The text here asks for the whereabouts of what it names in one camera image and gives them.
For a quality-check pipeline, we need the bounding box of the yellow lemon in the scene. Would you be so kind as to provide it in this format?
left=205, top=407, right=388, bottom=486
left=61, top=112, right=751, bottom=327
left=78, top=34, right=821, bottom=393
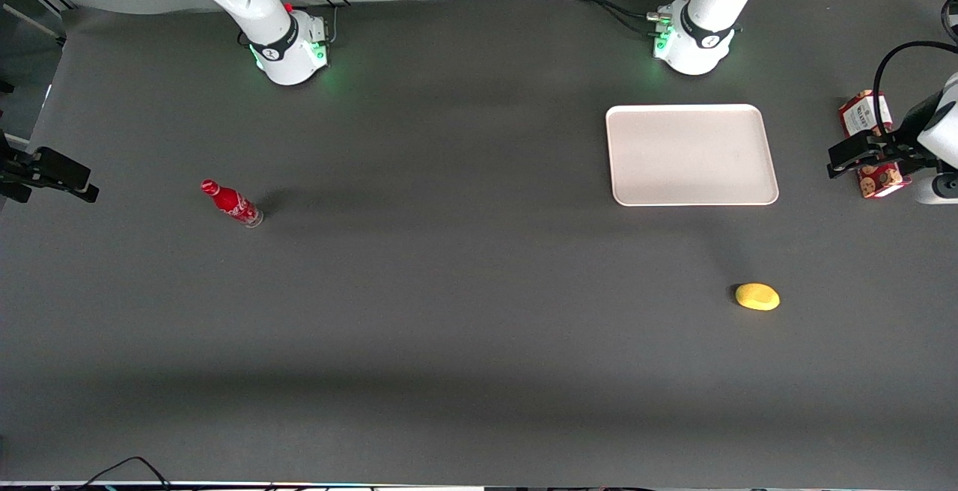
left=735, top=282, right=781, bottom=312

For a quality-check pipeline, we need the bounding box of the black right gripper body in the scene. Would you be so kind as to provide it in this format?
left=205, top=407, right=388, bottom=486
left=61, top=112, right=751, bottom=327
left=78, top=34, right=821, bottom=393
left=0, top=132, right=35, bottom=204

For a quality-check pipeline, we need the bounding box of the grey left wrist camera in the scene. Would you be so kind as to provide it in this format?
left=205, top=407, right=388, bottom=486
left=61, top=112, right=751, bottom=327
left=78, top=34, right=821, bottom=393
left=912, top=171, right=958, bottom=206

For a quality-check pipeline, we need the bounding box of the red cola bottle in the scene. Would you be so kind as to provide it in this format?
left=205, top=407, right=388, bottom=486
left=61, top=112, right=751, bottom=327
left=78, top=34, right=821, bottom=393
left=200, top=179, right=264, bottom=229

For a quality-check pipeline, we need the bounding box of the red cookie box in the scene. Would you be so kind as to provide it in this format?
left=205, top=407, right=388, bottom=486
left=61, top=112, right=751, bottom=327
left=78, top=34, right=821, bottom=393
left=838, top=90, right=912, bottom=199

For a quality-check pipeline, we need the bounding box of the white rectangular tray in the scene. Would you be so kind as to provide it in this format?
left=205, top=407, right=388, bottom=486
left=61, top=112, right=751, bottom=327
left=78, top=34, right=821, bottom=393
left=605, top=104, right=780, bottom=207

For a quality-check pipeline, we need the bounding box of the black left arm base cable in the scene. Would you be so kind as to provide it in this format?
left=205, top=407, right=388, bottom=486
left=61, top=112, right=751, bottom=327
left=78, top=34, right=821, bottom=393
left=565, top=0, right=701, bottom=37

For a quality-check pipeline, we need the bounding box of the black cable at table edge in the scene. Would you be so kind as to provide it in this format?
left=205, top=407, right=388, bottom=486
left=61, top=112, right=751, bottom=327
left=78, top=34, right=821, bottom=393
left=75, top=457, right=174, bottom=491

